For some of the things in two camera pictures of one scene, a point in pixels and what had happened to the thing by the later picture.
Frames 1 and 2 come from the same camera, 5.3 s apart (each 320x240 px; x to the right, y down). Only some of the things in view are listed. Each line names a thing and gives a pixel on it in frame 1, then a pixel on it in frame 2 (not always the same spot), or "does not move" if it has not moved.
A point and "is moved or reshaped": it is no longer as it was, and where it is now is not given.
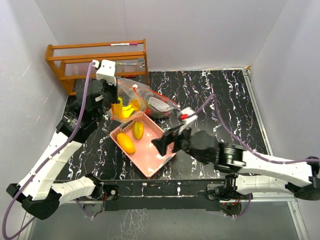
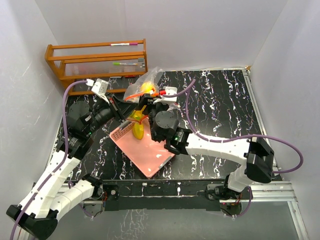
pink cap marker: x=124 y=44 does not move
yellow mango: x=125 y=143 → x=146 y=87
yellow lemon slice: x=138 y=130 does not move
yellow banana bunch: x=120 y=111 is moved or reshaped
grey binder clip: x=141 y=60 does not move
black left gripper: x=114 y=87 → x=123 y=109
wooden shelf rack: x=71 y=60 does not move
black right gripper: x=161 y=143 → x=143 y=101
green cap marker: x=135 y=64 does not move
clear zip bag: x=132 y=98 is moved or reshaped
